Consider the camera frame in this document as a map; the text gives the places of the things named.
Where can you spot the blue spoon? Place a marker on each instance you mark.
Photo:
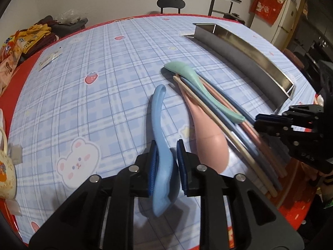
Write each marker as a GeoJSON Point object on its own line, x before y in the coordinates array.
{"type": "Point", "coordinates": [160, 125]}

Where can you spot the blue chopstick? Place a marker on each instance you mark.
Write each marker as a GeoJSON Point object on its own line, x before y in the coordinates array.
{"type": "Point", "coordinates": [260, 166]}

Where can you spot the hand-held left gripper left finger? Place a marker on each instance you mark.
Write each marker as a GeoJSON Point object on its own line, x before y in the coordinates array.
{"type": "Point", "coordinates": [153, 172]}

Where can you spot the cream printed cup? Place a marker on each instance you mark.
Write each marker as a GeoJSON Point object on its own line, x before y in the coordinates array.
{"type": "Point", "coordinates": [6, 172]}

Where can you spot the orange snack bag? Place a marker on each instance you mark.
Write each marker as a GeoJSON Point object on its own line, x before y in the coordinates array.
{"type": "Point", "coordinates": [10, 44]}

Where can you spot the black oven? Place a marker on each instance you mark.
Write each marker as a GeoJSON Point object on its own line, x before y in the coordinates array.
{"type": "Point", "coordinates": [317, 47]}

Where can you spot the red printed cloth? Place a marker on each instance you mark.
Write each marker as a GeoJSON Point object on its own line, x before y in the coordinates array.
{"type": "Point", "coordinates": [268, 5]}

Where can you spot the green spoon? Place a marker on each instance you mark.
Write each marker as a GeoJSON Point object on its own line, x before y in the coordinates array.
{"type": "Point", "coordinates": [187, 71]}

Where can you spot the clear plastic bag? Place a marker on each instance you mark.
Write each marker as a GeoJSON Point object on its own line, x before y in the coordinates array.
{"type": "Point", "coordinates": [69, 15]}

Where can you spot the brown trash bin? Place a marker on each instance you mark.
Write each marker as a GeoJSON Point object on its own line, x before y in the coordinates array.
{"type": "Point", "coordinates": [295, 57]}

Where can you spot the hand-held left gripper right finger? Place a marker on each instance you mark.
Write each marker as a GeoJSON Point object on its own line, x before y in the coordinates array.
{"type": "Point", "coordinates": [182, 172]}

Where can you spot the metal utensil tray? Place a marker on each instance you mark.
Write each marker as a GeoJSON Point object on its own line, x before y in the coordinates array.
{"type": "Point", "coordinates": [234, 54]}

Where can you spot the cream refrigerator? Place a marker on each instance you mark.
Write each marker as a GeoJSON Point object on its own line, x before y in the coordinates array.
{"type": "Point", "coordinates": [283, 23]}

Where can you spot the pink spoon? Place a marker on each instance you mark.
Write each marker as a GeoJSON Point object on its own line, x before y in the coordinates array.
{"type": "Point", "coordinates": [210, 145]}

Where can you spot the blue plaid table mat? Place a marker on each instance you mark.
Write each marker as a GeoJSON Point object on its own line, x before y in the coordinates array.
{"type": "Point", "coordinates": [104, 109]}

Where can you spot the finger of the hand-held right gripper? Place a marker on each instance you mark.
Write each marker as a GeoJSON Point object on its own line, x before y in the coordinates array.
{"type": "Point", "coordinates": [304, 110]}
{"type": "Point", "coordinates": [299, 145]}

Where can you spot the small clear plastic piece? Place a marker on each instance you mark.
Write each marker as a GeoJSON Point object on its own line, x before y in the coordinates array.
{"type": "Point", "coordinates": [16, 155]}

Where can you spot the maroon clothes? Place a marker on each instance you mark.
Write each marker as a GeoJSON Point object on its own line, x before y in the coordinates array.
{"type": "Point", "coordinates": [52, 37]}

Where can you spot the white paper tag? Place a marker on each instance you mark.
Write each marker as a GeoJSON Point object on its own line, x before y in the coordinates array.
{"type": "Point", "coordinates": [49, 61]}

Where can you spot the pink chopstick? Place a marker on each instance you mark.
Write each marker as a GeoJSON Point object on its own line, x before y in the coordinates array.
{"type": "Point", "coordinates": [251, 131]}
{"type": "Point", "coordinates": [275, 166]}

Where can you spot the yellow printed garment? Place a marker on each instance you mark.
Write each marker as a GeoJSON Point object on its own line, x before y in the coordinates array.
{"type": "Point", "coordinates": [36, 32]}

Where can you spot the black round-back chair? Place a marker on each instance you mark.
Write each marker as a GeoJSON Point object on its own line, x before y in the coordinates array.
{"type": "Point", "coordinates": [170, 2]}

